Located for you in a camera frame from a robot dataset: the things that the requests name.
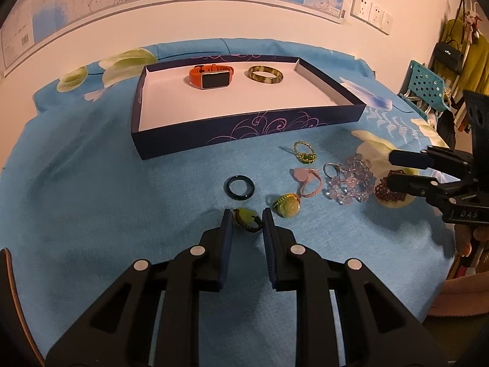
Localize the silver ring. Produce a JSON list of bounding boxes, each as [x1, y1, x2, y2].
[[323, 162, 344, 181]]

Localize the black handbag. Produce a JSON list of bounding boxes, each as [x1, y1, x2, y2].
[[436, 39, 465, 75]]

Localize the pink fabric seat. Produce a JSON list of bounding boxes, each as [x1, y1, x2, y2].
[[427, 274, 489, 317]]

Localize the yellow green coat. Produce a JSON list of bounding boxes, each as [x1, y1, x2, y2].
[[433, 19, 489, 96]]

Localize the green stone pendant black cord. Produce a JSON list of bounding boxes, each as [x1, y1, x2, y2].
[[233, 207, 264, 233]]

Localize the blue floral blanket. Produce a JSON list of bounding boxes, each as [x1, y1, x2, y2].
[[0, 38, 457, 367]]

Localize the amber bangle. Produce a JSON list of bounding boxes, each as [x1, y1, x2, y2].
[[245, 66, 284, 85]]

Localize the pink heart bead ring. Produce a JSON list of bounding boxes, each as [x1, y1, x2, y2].
[[293, 167, 325, 198]]

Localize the orange smartwatch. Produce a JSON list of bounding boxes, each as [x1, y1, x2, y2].
[[189, 64, 235, 91]]

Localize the teal perforated chair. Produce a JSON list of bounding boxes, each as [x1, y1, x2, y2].
[[399, 60, 451, 119]]

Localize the hanging small plush toy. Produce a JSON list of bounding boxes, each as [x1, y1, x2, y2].
[[467, 12, 483, 42]]

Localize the dark red bead bracelet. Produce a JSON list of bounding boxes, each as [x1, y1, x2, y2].
[[374, 169, 410, 202]]

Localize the clear crystal bead bracelet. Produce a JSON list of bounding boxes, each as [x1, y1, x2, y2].
[[324, 154, 376, 206]]

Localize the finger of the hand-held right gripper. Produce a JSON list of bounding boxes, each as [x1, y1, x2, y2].
[[387, 173, 480, 209], [388, 146, 474, 178]]

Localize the dark blue patterned box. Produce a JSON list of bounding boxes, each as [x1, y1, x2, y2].
[[131, 54, 366, 160]]

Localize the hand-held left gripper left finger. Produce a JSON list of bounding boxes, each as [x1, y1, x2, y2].
[[45, 209, 234, 367]]

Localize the dark green jade ring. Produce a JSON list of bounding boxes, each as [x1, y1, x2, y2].
[[224, 175, 256, 202]]

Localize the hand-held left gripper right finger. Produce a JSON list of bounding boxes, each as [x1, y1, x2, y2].
[[262, 208, 447, 367]]

